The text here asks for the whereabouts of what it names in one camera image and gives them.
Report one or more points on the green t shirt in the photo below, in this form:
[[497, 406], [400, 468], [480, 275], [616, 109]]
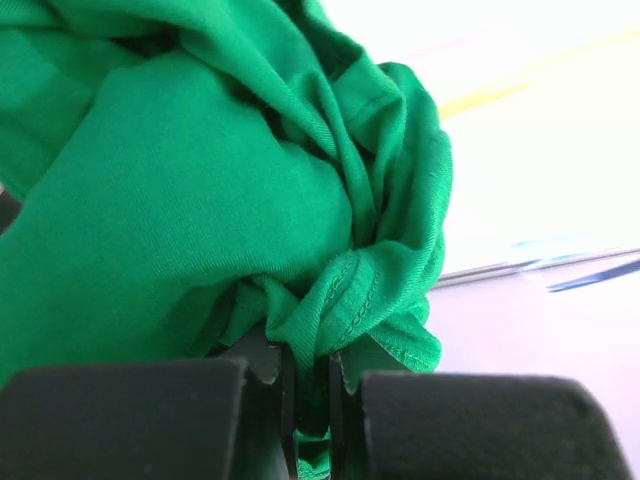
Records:
[[189, 169]]

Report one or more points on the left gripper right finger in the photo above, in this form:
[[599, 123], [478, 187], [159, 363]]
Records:
[[387, 422]]

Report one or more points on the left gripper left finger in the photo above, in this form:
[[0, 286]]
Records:
[[226, 417]]

